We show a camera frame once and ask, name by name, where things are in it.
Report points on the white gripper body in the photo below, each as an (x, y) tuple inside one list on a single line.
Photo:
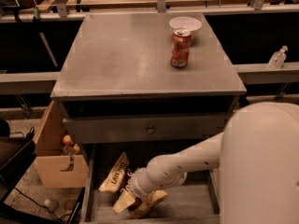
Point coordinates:
[(136, 187)]

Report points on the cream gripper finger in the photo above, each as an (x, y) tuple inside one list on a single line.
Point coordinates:
[(126, 199), (151, 200)]

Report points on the brown cream chip bag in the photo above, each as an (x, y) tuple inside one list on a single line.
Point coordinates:
[(117, 180)]

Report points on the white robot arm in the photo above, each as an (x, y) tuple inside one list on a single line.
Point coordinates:
[(257, 156)]

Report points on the open middle drawer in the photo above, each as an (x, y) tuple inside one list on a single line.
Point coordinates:
[(194, 202)]

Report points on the round drawer knob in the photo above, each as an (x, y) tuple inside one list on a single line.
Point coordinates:
[(150, 130)]

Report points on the red apple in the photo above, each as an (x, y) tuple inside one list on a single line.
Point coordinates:
[(76, 149), (67, 141)]

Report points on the cardboard box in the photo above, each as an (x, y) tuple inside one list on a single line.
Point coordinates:
[(56, 169)]

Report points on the grey wooden cabinet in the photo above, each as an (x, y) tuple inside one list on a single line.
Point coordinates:
[(119, 65)]

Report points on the black equipment case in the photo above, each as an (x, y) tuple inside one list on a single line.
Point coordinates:
[(16, 155)]

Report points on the orange soda can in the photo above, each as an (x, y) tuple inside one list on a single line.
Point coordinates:
[(181, 41)]

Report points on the white bowl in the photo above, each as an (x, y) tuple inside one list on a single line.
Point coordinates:
[(191, 24)]

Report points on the small clear bottle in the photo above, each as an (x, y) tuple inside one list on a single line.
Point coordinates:
[(278, 58)]

